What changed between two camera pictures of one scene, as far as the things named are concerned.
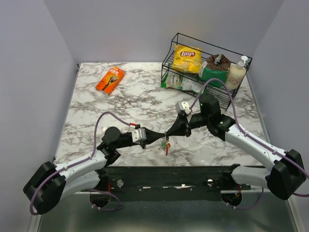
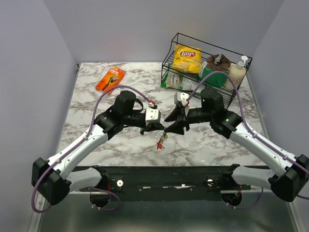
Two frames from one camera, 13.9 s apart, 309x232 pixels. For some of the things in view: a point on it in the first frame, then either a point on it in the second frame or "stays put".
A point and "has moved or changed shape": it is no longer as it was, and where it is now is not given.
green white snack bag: (174, 80) stays put
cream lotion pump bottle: (235, 74) stays put
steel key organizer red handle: (165, 144) has moved or changed shape
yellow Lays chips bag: (187, 59) stays put
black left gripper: (151, 136) to (151, 126)
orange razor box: (110, 80) stays put
